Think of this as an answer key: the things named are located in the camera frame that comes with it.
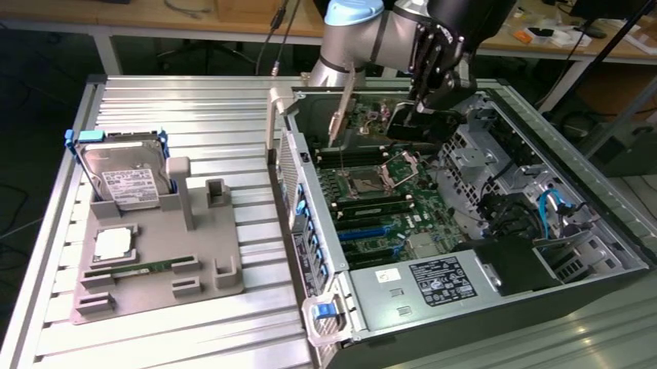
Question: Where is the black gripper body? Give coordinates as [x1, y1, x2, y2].
[427, 0, 519, 63]

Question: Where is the black Nvidia graphics card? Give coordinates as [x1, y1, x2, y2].
[326, 60, 460, 149]

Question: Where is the white tray with black part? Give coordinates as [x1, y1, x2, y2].
[527, 25, 574, 48]

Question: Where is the metal disk bay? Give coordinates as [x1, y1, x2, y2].
[438, 123, 517, 218]

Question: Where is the metal socket cover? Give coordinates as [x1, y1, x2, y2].
[379, 149, 427, 189]

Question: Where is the black RAM slot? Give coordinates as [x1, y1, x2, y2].
[315, 155, 392, 168]
[312, 148, 388, 159]

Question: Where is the black slanted pole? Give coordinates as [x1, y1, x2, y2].
[587, 0, 653, 68]

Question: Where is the black monitor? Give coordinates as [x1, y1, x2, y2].
[567, 0, 657, 38]

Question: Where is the CPU socket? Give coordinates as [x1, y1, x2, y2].
[346, 168, 396, 199]

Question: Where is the green motherboard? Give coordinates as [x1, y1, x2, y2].
[311, 144, 471, 270]

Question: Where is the black RAM stick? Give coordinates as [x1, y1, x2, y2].
[332, 201, 415, 221]

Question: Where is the silver chipset heat sink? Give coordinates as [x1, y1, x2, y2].
[408, 234, 443, 259]

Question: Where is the blue expansion slot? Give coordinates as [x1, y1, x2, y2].
[338, 225, 391, 240]

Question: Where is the black plastic cover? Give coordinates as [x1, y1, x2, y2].
[454, 237, 565, 298]

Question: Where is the black expansion slot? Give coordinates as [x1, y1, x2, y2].
[344, 251, 399, 269]

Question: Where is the grey power supply with label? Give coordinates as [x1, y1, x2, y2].
[348, 249, 502, 332]

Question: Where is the black open PC case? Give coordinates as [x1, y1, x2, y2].
[264, 82, 657, 369]

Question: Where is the hard disk in blue carrier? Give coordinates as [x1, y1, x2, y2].
[64, 125, 179, 211]

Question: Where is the grey plastic parts rack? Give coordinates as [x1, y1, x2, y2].
[69, 155, 247, 327]

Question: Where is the silver CPU chip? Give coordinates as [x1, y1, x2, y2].
[95, 229, 137, 261]

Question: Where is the green RAM stick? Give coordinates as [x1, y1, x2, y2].
[87, 259, 179, 276]

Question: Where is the wooden desk grey frame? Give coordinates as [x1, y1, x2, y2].
[0, 0, 330, 76]
[476, 0, 657, 112]

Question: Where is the hanging black cable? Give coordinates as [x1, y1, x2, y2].
[255, 0, 302, 76]

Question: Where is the black wire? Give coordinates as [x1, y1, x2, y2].
[476, 191, 539, 239]

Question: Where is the blue wire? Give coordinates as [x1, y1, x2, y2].
[535, 185, 566, 242]

